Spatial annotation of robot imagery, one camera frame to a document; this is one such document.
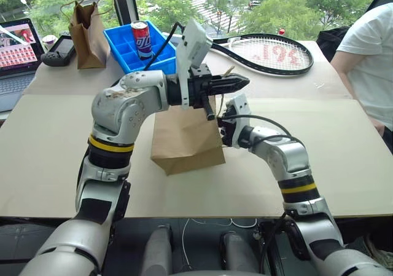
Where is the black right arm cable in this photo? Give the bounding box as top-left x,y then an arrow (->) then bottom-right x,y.
228,114 -> 305,145

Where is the blue plastic compartment tray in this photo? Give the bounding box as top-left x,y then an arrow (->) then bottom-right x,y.
103,20 -> 179,74

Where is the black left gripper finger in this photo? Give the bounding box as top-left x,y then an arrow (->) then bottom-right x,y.
211,73 -> 251,86
211,83 -> 247,95

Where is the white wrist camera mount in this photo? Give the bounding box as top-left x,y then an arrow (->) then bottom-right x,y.
175,18 -> 213,110
226,93 -> 254,149

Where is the white cable on floor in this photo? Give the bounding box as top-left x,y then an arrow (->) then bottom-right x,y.
180,217 -> 259,268

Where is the brown paper bag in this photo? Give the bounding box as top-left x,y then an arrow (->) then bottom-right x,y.
150,65 -> 236,176
59,0 -> 111,71

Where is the red blue soda can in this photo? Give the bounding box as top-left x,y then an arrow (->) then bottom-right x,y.
131,20 -> 154,61

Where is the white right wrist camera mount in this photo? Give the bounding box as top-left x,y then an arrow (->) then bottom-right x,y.
226,93 -> 254,149

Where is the person in white t-shirt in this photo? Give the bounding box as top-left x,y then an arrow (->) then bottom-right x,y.
330,2 -> 393,154

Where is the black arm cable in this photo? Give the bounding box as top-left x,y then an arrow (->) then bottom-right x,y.
228,114 -> 305,145
143,22 -> 185,73

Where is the black handheld game console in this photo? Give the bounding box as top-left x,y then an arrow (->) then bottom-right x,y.
41,31 -> 77,68

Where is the grey rounded robot leg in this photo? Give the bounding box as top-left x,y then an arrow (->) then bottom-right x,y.
141,223 -> 173,276
220,231 -> 262,276

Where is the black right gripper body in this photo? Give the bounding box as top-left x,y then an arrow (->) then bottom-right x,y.
217,108 -> 236,148

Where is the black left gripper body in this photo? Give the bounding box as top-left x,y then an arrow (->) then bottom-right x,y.
187,64 -> 216,122

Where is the black backpack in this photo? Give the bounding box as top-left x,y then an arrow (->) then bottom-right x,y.
316,26 -> 351,63

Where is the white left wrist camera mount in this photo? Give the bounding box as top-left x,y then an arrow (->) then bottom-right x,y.
175,18 -> 213,110

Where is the white purple cup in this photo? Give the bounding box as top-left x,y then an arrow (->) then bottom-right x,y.
42,35 -> 58,53

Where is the light woven shoe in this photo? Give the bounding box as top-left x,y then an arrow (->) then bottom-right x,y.
364,232 -> 393,271

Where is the beige paper table cover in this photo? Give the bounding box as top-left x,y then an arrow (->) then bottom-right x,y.
0,93 -> 393,219
21,39 -> 354,101

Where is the open laptop computer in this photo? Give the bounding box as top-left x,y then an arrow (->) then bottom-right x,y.
0,17 -> 46,113

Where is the black white tennis racket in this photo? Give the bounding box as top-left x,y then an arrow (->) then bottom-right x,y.
209,33 -> 314,78

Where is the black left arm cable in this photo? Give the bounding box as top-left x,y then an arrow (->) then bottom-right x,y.
143,22 -> 185,73

